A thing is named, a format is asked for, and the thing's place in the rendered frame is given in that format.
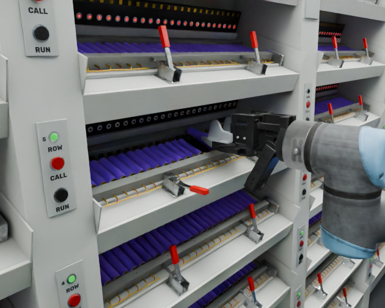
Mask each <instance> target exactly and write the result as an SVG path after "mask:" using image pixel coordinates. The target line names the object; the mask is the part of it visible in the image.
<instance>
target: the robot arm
mask: <svg viewBox="0 0 385 308"><path fill-rule="evenodd" d="M256 112H262V113H263V114H258V115H257V114H256ZM201 137H202V140H203V141H204V142H205V143H206V144H207V145H209V146H210V147H211V148H213V149H215V150H218V151H220V152H224V153H233V154H236V155H239V156H256V157H258V160H257V162H256V164H255V166H254V168H253V169H252V171H251V173H250V174H249V176H248V178H247V180H246V182H245V184H244V186H245V187H246V188H247V189H248V190H250V192H251V193H254V192H256V191H257V190H258V191H259V190H261V189H263V187H264V186H265V185H266V183H267V181H268V178H269V177H270V175H271V173H272V171H273V170H274V168H275V167H276V164H277V163H278V161H279V160H280V161H282V162H284V163H285V165H286V166H287V167H289V168H291V169H296V170H300V171H306V172H311V173H314V174H319V175H324V185H323V204H322V214H321V224H320V228H321V242H322V243H323V245H324V246H325V247H326V248H327V249H329V250H330V251H331V252H333V253H335V254H337V255H340V256H342V257H346V258H350V259H369V258H370V257H372V256H374V254H375V252H376V251H377V248H376V244H377V243H382V242H385V189H382V188H385V130H382V129H377V128H372V127H370V126H351V125H339V124H333V123H321V122H313V121H306V120H297V119H296V115H288V114H276V113H273V112H271V111H258V110H251V114H241V113H238V114H231V117H226V118H225V121H224V125H223V128H222V127H221V124H220V123H219V121H218V120H216V119H214V120H212V121H211V125H210V130H209V134H208V137H205V136H201Z"/></svg>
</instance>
